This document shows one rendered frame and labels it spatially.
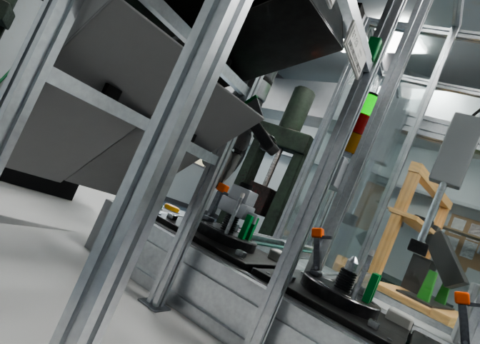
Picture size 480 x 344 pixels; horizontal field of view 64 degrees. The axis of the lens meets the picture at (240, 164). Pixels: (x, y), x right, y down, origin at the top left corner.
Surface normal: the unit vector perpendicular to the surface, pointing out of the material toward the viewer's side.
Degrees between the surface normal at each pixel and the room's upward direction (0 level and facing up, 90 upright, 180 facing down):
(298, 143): 90
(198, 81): 90
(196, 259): 90
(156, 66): 135
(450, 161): 90
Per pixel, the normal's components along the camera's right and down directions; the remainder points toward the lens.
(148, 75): 0.23, 0.84
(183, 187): 0.62, 0.22
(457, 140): -0.43, -0.25
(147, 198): 0.81, 0.32
